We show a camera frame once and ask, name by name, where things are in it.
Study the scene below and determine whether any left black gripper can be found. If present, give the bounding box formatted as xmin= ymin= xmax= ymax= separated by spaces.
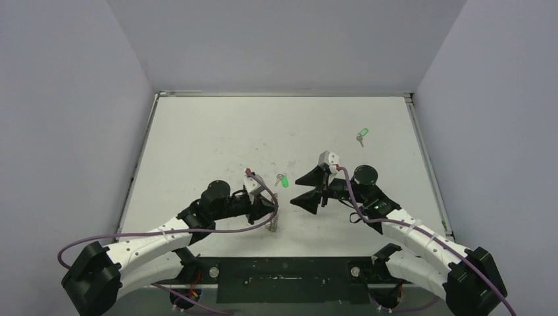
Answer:
xmin=213 ymin=193 xmax=277 ymax=225

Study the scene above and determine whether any large keyring with small rings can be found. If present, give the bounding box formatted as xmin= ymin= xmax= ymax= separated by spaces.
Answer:
xmin=265 ymin=211 xmax=279 ymax=233

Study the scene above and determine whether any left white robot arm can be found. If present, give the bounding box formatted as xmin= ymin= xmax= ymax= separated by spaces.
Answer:
xmin=57 ymin=175 xmax=278 ymax=315

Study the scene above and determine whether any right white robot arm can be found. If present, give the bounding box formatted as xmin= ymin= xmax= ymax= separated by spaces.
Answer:
xmin=290 ymin=163 xmax=515 ymax=315

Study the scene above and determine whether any key with green tag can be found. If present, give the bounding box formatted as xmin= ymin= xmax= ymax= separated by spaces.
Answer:
xmin=356 ymin=128 xmax=369 ymax=147
xmin=274 ymin=173 xmax=290 ymax=188

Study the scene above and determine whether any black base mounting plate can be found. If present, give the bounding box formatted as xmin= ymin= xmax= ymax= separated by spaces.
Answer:
xmin=153 ymin=256 xmax=416 ymax=305

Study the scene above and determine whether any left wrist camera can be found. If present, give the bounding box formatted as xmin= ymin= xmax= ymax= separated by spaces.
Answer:
xmin=243 ymin=174 xmax=265 ymax=197

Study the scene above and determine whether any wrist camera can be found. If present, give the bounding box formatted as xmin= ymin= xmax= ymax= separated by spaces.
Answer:
xmin=318 ymin=151 xmax=340 ymax=174
xmin=243 ymin=174 xmax=265 ymax=197

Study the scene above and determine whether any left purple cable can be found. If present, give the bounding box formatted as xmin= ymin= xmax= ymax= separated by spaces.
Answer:
xmin=57 ymin=169 xmax=280 ymax=316

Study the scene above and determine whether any purple cable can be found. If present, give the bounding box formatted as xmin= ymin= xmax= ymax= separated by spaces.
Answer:
xmin=338 ymin=166 xmax=520 ymax=316
xmin=57 ymin=169 xmax=280 ymax=316

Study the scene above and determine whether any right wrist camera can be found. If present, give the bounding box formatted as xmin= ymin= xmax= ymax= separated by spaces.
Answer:
xmin=318 ymin=151 xmax=340 ymax=174

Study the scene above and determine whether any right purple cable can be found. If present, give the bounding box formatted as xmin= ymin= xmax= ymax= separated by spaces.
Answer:
xmin=338 ymin=166 xmax=520 ymax=316

